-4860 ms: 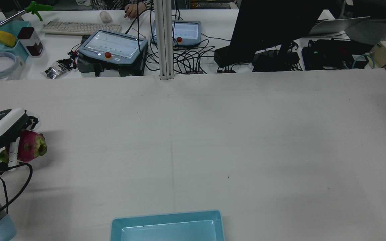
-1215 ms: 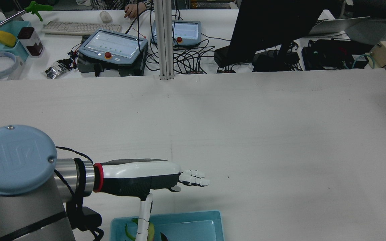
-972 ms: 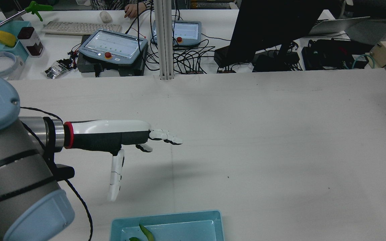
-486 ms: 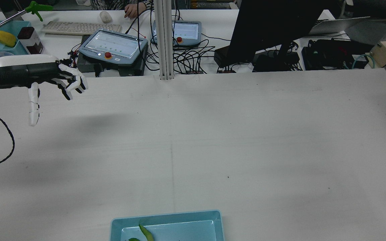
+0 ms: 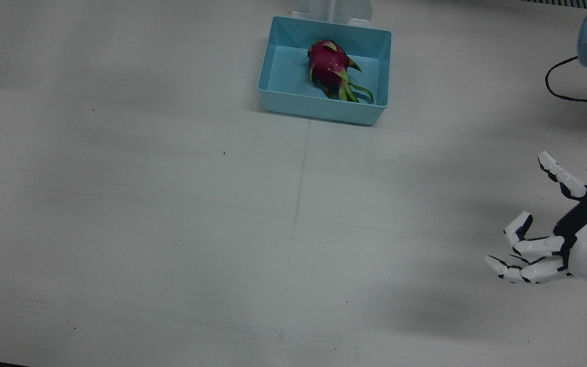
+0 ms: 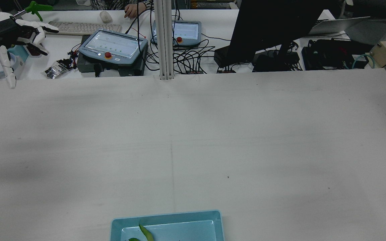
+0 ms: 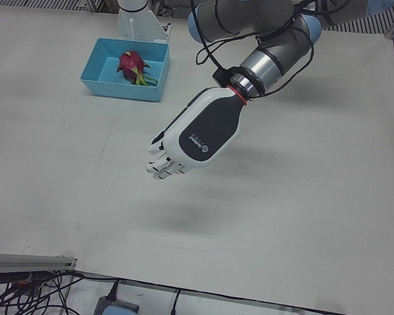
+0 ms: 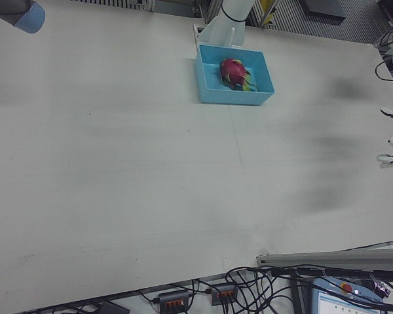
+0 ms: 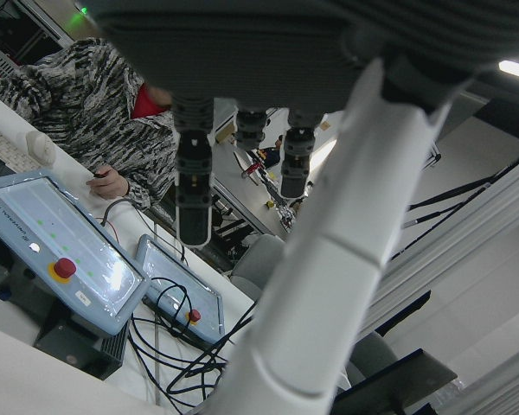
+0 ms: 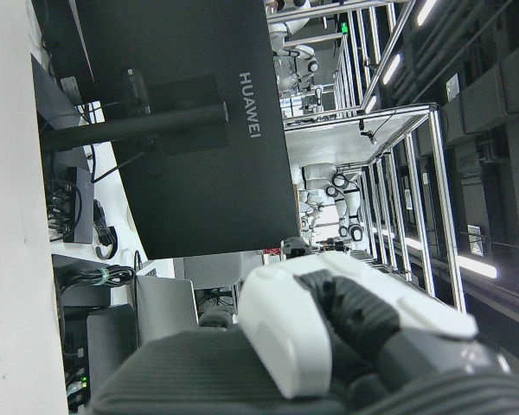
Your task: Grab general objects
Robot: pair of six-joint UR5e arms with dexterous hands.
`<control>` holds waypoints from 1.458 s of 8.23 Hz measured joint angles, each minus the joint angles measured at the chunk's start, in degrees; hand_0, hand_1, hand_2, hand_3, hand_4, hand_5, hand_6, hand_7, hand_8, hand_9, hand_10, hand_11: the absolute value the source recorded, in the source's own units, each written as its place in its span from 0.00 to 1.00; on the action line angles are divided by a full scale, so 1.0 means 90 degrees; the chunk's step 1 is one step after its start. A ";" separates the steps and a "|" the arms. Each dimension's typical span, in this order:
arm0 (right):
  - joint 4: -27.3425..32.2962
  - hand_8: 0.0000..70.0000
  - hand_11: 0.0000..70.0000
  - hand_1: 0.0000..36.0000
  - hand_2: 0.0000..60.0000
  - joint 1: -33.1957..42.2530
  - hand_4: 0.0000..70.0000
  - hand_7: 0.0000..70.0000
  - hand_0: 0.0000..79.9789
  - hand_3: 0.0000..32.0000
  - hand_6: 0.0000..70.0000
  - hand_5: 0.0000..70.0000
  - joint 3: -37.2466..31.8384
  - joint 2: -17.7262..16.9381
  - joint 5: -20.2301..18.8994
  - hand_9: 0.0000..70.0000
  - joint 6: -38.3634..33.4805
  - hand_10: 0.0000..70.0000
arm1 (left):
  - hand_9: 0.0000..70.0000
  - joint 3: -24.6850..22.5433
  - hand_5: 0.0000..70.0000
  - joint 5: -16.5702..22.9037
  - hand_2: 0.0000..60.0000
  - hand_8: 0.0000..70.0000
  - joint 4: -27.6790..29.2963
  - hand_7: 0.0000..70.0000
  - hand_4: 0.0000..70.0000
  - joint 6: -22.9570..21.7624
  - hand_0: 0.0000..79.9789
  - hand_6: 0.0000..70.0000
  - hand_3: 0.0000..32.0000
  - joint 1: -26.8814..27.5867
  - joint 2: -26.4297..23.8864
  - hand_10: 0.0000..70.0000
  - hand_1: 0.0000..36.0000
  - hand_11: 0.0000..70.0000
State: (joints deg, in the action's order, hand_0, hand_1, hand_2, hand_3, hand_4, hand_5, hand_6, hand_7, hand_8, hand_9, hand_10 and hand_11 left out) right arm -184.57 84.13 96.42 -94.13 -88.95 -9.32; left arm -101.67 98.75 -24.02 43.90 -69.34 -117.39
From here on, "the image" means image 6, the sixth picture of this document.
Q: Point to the bare person hand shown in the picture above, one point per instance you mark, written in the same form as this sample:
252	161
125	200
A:
134	10

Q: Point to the green pepper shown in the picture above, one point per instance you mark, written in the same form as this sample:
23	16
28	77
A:
146	232

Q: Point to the patterned sleeve forearm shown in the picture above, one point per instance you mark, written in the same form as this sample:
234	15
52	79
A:
112	4

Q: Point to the beige computer mouse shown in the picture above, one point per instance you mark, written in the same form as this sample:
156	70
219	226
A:
105	16

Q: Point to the light blue white device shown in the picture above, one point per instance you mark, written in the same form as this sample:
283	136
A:
20	62

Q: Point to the grey teach pendant large screen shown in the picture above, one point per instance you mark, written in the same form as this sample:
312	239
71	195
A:
112	45

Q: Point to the beige computer keyboard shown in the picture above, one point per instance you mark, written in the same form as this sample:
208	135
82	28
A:
84	28

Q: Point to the grey teach pendant small screen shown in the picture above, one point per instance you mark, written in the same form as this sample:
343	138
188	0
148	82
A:
188	31

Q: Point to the small dark plastic packet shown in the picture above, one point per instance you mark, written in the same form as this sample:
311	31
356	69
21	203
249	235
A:
56	69

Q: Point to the dark grey control box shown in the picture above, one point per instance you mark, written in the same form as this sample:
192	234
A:
85	65

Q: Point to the black rectangular box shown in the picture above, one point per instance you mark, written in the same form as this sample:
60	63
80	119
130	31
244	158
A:
224	57

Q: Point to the black Huawei monitor with stand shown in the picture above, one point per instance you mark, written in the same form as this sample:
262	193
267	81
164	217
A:
270	26

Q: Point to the dark grey docking box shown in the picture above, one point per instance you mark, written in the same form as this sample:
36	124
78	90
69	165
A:
273	63

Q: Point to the large black equipment box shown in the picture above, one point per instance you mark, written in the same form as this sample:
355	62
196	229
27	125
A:
330	55

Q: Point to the silver laptop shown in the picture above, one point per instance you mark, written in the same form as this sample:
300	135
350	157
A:
337	25

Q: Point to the light blue plastic bin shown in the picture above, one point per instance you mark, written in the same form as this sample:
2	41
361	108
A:
179	217

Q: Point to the aluminium profile post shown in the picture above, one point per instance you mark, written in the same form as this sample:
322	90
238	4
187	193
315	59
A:
164	40

